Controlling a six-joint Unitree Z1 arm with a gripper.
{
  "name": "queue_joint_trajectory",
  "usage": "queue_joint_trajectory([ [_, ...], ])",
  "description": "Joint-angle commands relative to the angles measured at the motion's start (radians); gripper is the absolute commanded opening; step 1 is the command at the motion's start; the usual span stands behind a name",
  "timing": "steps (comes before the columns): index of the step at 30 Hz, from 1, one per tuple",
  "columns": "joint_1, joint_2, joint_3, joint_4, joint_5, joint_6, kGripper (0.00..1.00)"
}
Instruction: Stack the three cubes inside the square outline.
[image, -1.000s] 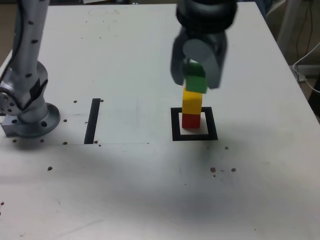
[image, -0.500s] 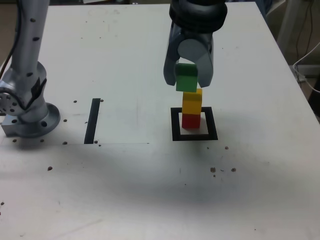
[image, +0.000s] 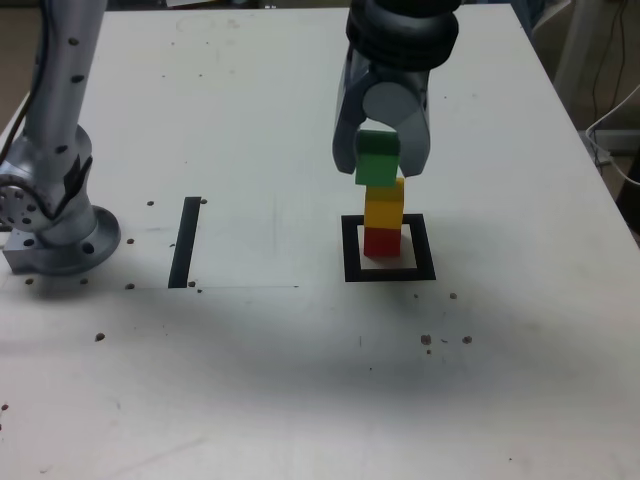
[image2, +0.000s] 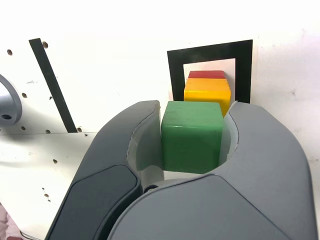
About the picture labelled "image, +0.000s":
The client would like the white cable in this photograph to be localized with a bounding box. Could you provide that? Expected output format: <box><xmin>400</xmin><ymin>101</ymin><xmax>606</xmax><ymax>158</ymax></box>
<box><xmin>583</xmin><ymin>82</ymin><xmax>640</xmax><ymax>187</ymax></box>

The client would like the yellow cube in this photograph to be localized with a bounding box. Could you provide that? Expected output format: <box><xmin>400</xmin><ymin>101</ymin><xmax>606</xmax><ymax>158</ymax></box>
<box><xmin>363</xmin><ymin>176</ymin><xmax>407</xmax><ymax>230</ymax></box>

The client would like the black tape strip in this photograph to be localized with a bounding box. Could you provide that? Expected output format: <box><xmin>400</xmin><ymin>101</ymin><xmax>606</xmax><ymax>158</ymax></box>
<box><xmin>167</xmin><ymin>196</ymin><xmax>203</xmax><ymax>290</ymax></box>

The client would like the red cube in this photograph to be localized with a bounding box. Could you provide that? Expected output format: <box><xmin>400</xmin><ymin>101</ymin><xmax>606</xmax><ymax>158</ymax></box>
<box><xmin>362</xmin><ymin>226</ymin><xmax>403</xmax><ymax>259</ymax></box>

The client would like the black tape square outline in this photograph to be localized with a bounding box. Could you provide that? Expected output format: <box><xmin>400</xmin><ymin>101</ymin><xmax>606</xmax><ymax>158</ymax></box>
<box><xmin>341</xmin><ymin>213</ymin><xmax>438</xmax><ymax>284</ymax></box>

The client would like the green cube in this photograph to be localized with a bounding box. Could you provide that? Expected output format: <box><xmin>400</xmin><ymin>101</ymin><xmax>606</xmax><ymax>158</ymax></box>
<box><xmin>354</xmin><ymin>129</ymin><xmax>403</xmax><ymax>188</ymax></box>

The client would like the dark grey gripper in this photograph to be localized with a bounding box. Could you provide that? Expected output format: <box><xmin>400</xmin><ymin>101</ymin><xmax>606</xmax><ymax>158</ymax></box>
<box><xmin>331</xmin><ymin>42</ymin><xmax>434</xmax><ymax>179</ymax></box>

